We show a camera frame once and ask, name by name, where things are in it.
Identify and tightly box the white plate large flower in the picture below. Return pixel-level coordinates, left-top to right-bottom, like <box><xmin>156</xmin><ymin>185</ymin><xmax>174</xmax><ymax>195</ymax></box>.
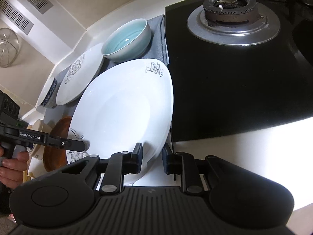
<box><xmin>66</xmin><ymin>128</ymin><xmax>94</xmax><ymax>164</ymax></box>

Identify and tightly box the cream ribbed bowl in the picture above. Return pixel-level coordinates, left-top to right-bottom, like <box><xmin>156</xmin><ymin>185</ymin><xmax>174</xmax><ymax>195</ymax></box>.
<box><xmin>26</xmin><ymin>118</ymin><xmax>52</xmax><ymax>178</ymax></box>

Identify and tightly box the brown round plate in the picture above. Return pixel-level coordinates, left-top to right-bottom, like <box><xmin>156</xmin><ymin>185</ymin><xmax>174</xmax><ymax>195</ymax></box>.
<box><xmin>43</xmin><ymin>116</ymin><xmax>72</xmax><ymax>172</ymax></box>

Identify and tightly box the white bowl blue pattern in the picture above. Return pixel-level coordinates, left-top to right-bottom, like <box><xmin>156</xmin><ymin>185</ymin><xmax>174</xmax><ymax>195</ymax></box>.
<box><xmin>36</xmin><ymin>77</ymin><xmax>58</xmax><ymax>108</ymax></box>

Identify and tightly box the large white floral plate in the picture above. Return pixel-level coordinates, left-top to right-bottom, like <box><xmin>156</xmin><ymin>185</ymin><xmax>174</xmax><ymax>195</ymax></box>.
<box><xmin>66</xmin><ymin>58</ymin><xmax>174</xmax><ymax>185</ymax></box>

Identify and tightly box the small white floral plate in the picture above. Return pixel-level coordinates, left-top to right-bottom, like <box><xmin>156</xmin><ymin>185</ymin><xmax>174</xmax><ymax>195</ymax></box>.
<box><xmin>56</xmin><ymin>43</ymin><xmax>104</xmax><ymax>106</ymax></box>

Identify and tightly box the person's left hand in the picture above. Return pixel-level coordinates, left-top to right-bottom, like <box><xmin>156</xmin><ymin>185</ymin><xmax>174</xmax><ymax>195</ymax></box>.
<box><xmin>0</xmin><ymin>151</ymin><xmax>29</xmax><ymax>189</ymax></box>

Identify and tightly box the grey table mat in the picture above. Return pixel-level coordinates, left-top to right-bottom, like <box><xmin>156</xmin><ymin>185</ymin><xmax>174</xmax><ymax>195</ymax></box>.
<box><xmin>43</xmin><ymin>15</ymin><xmax>168</xmax><ymax>127</ymax></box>

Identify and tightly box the black gas stove top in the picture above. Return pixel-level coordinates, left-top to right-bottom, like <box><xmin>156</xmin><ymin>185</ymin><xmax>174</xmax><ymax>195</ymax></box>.
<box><xmin>165</xmin><ymin>0</ymin><xmax>312</xmax><ymax>142</ymax></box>

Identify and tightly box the light blue ceramic bowl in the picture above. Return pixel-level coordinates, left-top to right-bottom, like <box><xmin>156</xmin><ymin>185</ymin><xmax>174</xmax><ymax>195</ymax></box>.
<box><xmin>101</xmin><ymin>18</ymin><xmax>152</xmax><ymax>63</ymax></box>

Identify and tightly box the steel wire mesh strainer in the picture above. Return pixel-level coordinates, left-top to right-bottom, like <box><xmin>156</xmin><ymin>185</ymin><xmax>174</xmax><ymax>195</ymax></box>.
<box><xmin>0</xmin><ymin>28</ymin><xmax>20</xmax><ymax>67</ymax></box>

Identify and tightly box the white wall vent grille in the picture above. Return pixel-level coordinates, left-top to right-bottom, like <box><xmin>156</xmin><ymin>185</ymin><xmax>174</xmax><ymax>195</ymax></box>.
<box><xmin>1</xmin><ymin>0</ymin><xmax>53</xmax><ymax>35</ymax></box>

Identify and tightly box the gas burner with steel ring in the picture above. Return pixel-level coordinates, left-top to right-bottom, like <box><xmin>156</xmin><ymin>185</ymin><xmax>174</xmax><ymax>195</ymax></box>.
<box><xmin>187</xmin><ymin>0</ymin><xmax>281</xmax><ymax>46</ymax></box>

